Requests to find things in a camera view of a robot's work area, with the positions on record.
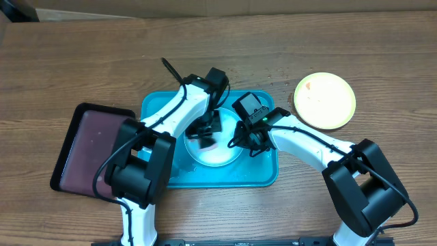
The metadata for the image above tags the green pink sponge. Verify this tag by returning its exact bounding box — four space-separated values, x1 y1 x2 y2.
198 137 217 152

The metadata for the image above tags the light blue plate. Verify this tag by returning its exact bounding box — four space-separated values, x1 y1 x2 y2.
184 108 242 167

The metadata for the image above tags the yellow plate with stain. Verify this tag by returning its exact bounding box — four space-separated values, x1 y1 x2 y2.
293 72 356 130

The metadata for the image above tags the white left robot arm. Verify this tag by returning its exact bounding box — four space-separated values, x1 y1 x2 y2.
98 66 229 245

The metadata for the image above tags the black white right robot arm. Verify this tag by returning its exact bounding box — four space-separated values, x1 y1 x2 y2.
228 92 410 245

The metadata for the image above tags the blue plastic tray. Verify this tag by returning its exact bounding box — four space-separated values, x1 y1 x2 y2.
138 90 279 189

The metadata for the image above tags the black water tray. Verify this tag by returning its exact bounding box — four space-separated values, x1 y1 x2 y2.
50 102 135 197

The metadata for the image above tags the brown cardboard back wall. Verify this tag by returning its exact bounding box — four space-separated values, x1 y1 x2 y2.
1 0 436 22

